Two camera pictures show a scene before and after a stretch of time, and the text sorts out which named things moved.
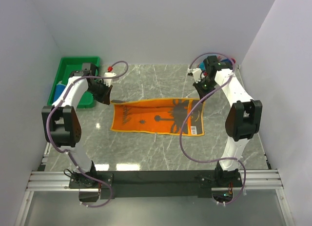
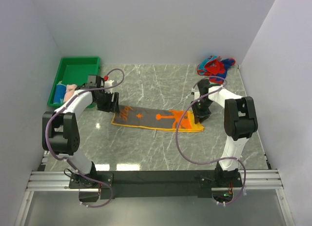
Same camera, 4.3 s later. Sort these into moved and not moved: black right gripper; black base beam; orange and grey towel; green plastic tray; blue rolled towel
Moved: orange and grey towel; black right gripper
Not moved: blue rolled towel; black base beam; green plastic tray
